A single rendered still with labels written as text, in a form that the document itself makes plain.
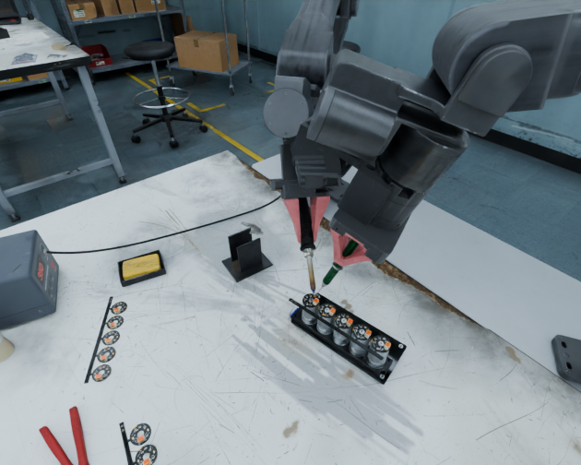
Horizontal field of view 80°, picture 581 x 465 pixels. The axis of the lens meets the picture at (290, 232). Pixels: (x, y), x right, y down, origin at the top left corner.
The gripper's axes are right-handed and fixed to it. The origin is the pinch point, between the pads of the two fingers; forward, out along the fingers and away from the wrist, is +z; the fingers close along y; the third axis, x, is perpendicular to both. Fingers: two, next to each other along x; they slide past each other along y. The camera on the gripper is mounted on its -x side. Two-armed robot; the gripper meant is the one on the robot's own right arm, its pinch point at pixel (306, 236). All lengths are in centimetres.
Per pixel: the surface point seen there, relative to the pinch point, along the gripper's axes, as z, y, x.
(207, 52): -113, -46, 309
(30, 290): 4.6, -41.3, -1.2
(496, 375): 18.8, 24.0, -12.7
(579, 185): 16, 196, 150
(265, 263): 6.5, -6.7, 8.7
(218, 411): 19.0, -14.2, -13.3
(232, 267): 6.6, -12.6, 8.5
